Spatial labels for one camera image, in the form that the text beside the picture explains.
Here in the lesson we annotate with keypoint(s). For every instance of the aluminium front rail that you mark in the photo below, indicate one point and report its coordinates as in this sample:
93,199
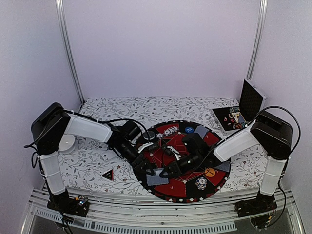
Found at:
114,213

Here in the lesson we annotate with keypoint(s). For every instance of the two of clubs card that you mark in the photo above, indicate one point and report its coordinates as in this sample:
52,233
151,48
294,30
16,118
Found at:
105,156

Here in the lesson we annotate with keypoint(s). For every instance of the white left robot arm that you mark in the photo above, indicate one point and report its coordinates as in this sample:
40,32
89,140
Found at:
55,130

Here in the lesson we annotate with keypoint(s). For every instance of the white round dish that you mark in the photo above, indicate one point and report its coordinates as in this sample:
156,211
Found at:
67,144

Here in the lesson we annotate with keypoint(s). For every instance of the blue small blind button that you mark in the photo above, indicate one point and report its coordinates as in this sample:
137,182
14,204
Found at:
189,129

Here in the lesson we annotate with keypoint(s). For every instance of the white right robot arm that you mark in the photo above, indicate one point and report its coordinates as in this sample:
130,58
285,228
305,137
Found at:
266,130

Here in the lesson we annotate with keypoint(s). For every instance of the black dealer button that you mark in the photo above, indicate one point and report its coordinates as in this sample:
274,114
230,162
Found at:
149,135

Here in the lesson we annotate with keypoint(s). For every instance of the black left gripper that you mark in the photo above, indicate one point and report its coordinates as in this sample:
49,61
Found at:
140,161

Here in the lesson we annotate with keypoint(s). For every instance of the round red black poker mat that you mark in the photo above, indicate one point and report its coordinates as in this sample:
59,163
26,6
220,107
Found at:
181,189

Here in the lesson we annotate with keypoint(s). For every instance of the left aluminium frame post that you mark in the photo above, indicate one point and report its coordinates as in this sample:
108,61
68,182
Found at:
68,50

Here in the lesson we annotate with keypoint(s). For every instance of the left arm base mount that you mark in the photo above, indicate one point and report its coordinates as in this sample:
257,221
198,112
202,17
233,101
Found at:
77,206

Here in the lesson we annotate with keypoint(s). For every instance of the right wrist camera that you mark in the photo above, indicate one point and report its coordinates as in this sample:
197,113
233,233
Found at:
171,151

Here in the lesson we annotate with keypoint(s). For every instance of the white blue chip row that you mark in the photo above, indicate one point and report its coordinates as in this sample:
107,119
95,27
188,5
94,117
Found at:
167,131

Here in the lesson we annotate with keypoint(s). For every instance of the triangular red black token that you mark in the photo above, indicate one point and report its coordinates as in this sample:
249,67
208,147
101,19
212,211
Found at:
109,175

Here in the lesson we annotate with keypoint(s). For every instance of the aluminium poker chip case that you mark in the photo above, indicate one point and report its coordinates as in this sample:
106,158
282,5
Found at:
235,117

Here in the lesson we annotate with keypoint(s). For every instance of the blue card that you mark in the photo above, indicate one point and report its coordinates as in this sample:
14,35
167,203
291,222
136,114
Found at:
225,166
155,180
201,130

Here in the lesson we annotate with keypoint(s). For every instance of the orange big blind button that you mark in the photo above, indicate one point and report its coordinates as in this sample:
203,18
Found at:
209,172

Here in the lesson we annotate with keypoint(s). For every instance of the right aluminium frame post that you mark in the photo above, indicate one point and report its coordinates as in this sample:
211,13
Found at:
258,37

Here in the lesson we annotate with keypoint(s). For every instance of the floral patterned tablecloth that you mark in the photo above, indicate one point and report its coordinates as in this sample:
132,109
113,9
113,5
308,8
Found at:
82,169

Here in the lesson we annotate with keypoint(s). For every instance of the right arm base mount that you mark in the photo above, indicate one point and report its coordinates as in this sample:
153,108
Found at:
256,206

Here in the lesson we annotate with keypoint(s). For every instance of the white blue chip stack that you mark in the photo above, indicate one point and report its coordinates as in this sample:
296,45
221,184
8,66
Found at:
201,183

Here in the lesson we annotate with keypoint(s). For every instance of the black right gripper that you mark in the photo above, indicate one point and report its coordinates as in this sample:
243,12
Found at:
176,169

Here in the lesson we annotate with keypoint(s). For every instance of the aluminium frame post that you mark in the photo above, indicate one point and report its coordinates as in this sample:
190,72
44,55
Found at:
68,50
258,37

